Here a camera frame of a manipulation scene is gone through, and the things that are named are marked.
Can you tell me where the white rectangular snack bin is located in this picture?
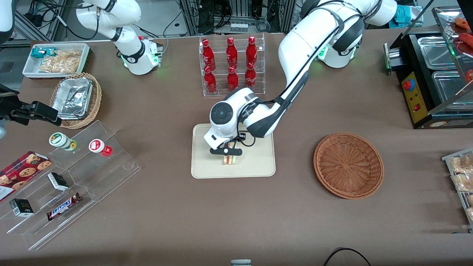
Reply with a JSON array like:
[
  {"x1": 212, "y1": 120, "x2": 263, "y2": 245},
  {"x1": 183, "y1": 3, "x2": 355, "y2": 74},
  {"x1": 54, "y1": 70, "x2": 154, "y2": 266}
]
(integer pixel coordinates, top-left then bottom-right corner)
[{"x1": 22, "y1": 42, "x2": 91, "y2": 80}]

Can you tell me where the red cola bottle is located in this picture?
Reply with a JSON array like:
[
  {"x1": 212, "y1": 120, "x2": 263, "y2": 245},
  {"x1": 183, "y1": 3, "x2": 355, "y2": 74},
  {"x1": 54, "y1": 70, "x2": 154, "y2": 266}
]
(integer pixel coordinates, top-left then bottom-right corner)
[
  {"x1": 227, "y1": 66, "x2": 239, "y2": 92},
  {"x1": 226, "y1": 37, "x2": 238, "y2": 69},
  {"x1": 246, "y1": 36, "x2": 258, "y2": 68},
  {"x1": 202, "y1": 38, "x2": 216, "y2": 71},
  {"x1": 245, "y1": 62, "x2": 257, "y2": 90},
  {"x1": 204, "y1": 66, "x2": 217, "y2": 94}
]

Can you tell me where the teal snack packet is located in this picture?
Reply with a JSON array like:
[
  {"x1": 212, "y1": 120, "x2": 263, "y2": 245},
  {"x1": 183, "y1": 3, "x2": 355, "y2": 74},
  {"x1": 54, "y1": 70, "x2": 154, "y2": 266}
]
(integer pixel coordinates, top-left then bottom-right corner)
[{"x1": 30, "y1": 47, "x2": 57, "y2": 59}]

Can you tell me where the silver foil tray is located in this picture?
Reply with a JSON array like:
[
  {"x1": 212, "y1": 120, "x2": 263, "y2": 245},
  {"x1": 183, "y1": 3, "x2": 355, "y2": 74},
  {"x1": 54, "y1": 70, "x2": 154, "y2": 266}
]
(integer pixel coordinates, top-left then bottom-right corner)
[{"x1": 52, "y1": 77, "x2": 93, "y2": 120}]

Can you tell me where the brown Snickers bar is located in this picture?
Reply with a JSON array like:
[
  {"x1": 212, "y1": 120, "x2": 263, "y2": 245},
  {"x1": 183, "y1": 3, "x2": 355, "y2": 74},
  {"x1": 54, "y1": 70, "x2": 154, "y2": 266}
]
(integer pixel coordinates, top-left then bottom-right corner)
[{"x1": 46, "y1": 192, "x2": 82, "y2": 221}]

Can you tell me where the oval tan wicker basket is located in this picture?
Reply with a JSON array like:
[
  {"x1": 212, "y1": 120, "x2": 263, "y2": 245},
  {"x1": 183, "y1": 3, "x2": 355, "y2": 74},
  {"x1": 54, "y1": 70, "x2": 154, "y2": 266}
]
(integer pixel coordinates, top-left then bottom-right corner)
[{"x1": 50, "y1": 72, "x2": 102, "y2": 129}]

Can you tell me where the black cable loop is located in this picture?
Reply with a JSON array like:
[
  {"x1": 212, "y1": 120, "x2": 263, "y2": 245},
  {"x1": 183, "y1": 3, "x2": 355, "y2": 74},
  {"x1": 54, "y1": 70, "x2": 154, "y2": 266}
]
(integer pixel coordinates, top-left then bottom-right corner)
[{"x1": 323, "y1": 248, "x2": 372, "y2": 266}]

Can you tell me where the red lid white cup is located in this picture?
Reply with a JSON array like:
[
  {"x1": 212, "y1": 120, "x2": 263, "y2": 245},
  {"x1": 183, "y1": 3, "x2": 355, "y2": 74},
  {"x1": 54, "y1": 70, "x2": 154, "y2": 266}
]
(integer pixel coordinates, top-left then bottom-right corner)
[{"x1": 89, "y1": 139, "x2": 113, "y2": 157}]

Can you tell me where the red cookie box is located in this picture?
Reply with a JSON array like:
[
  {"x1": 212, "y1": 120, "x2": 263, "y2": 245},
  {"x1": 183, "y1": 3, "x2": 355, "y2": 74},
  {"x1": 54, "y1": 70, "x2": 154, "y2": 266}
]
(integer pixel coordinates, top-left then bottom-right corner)
[{"x1": 0, "y1": 151, "x2": 52, "y2": 202}]

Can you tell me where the teal plastic bag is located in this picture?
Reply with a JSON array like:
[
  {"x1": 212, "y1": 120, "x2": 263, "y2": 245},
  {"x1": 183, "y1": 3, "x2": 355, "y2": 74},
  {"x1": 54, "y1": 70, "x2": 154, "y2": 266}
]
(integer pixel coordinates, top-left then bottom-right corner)
[{"x1": 395, "y1": 5, "x2": 422, "y2": 28}]

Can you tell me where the beige rectangular serving tray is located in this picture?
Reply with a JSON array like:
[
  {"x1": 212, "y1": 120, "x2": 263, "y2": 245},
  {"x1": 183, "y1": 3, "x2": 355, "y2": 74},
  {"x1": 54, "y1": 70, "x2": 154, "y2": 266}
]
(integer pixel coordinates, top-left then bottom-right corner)
[{"x1": 191, "y1": 123, "x2": 276, "y2": 179}]

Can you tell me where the orange fried food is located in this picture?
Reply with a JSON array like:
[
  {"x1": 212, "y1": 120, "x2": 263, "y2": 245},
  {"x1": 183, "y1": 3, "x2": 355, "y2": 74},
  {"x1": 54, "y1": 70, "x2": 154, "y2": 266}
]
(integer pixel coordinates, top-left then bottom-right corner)
[{"x1": 453, "y1": 17, "x2": 473, "y2": 47}]

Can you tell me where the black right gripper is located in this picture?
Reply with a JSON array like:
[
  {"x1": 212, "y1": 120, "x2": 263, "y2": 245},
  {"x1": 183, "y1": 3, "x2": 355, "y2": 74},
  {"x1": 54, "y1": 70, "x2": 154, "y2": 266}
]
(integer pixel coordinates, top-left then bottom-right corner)
[{"x1": 0, "y1": 84, "x2": 62, "y2": 127}]

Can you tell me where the clear bag of chips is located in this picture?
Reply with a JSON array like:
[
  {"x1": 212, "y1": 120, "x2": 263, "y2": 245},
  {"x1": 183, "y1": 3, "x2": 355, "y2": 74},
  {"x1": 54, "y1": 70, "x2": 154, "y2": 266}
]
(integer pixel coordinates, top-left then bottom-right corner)
[{"x1": 39, "y1": 50, "x2": 82, "y2": 74}]

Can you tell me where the clear acrylic stepped shelf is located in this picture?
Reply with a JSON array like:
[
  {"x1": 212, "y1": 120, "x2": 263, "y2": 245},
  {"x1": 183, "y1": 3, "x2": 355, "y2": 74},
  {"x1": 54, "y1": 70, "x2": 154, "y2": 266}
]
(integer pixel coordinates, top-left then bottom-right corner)
[
  {"x1": 0, "y1": 168, "x2": 97, "y2": 252},
  {"x1": 49, "y1": 120, "x2": 142, "y2": 202}
]

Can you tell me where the small black green box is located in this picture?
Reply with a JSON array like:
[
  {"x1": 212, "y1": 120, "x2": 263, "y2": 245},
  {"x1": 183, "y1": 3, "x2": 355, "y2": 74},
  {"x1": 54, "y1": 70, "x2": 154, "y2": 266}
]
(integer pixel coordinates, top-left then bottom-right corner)
[
  {"x1": 47, "y1": 172, "x2": 69, "y2": 191},
  {"x1": 9, "y1": 198, "x2": 34, "y2": 217}
]

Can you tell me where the aluminium frame post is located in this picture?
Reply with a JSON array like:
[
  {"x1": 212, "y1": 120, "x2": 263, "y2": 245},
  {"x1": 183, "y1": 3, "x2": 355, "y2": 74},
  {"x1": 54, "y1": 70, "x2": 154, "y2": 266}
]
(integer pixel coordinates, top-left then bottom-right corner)
[
  {"x1": 281, "y1": 0, "x2": 297, "y2": 32},
  {"x1": 180, "y1": 0, "x2": 197, "y2": 36},
  {"x1": 35, "y1": 0, "x2": 68, "y2": 42}
]

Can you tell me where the black hot food display case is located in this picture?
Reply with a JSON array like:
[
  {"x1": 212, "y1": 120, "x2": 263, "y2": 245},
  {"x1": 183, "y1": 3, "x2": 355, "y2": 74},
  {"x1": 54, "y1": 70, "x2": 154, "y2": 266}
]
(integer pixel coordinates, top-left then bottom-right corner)
[{"x1": 384, "y1": 6, "x2": 473, "y2": 130}]

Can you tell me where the green lid white cup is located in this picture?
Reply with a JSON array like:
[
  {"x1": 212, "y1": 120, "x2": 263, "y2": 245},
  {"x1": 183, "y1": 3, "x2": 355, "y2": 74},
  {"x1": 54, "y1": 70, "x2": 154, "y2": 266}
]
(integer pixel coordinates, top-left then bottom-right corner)
[{"x1": 49, "y1": 132, "x2": 77, "y2": 151}]

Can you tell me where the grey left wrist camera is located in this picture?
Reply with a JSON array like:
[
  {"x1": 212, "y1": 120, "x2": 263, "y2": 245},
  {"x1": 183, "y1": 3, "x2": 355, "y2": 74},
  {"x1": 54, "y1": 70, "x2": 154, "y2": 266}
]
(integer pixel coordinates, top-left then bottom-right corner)
[{"x1": 204, "y1": 130, "x2": 223, "y2": 149}]

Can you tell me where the triangle sandwich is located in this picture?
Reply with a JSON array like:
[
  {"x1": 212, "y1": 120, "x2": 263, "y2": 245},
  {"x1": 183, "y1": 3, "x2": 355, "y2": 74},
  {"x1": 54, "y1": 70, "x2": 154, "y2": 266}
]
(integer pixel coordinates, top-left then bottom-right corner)
[{"x1": 222, "y1": 142, "x2": 239, "y2": 166}]

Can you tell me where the round brown wicker basket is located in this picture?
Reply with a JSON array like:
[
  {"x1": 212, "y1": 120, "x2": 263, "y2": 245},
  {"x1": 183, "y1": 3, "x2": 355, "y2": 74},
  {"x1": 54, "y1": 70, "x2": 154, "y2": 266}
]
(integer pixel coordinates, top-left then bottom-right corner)
[{"x1": 313, "y1": 133, "x2": 384, "y2": 200}]

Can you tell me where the steel food pan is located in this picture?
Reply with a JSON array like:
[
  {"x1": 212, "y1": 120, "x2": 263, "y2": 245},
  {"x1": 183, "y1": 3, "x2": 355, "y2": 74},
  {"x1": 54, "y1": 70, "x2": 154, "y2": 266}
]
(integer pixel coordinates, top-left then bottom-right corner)
[
  {"x1": 417, "y1": 35, "x2": 459, "y2": 71},
  {"x1": 432, "y1": 70, "x2": 473, "y2": 105}
]

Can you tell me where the grey wire rack tray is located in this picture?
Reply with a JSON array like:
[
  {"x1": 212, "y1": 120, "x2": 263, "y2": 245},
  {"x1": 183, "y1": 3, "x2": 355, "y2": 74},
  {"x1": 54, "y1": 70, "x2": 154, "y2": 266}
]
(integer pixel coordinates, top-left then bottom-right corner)
[{"x1": 442, "y1": 148, "x2": 473, "y2": 233}]

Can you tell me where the clear acrylic bottle rack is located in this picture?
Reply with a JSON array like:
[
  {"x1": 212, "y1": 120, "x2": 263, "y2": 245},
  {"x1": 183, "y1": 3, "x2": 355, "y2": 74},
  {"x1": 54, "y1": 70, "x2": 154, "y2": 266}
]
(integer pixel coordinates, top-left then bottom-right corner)
[{"x1": 199, "y1": 33, "x2": 266, "y2": 98}]

